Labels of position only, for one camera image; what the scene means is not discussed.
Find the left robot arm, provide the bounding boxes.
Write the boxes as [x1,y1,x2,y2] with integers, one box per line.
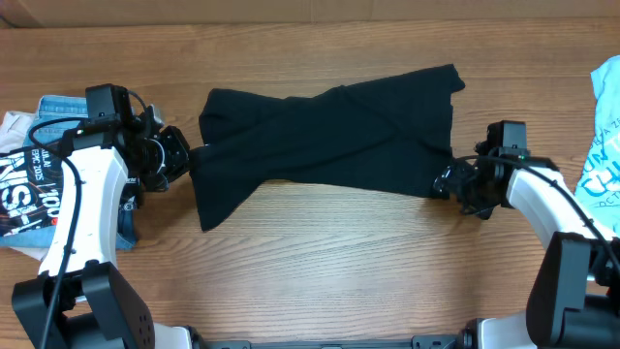
[12,84,204,349]

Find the light blue printed t-shirt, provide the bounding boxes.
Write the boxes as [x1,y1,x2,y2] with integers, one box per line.
[574,55,619,233]

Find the blue denim jeans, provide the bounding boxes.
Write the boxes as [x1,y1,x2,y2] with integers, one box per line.
[1,95,138,250]

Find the black printed sports jersey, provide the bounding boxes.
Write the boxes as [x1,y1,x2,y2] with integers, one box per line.
[1,146,135,236]

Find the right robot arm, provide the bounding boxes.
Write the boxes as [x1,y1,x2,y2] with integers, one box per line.
[434,121,619,348]

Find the black t-shirt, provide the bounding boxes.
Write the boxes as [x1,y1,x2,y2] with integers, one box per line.
[190,64,465,231]

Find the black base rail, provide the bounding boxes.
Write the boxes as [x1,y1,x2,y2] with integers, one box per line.
[159,319,485,349]

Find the beige folded garment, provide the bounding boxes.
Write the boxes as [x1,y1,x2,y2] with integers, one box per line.
[1,111,55,261]

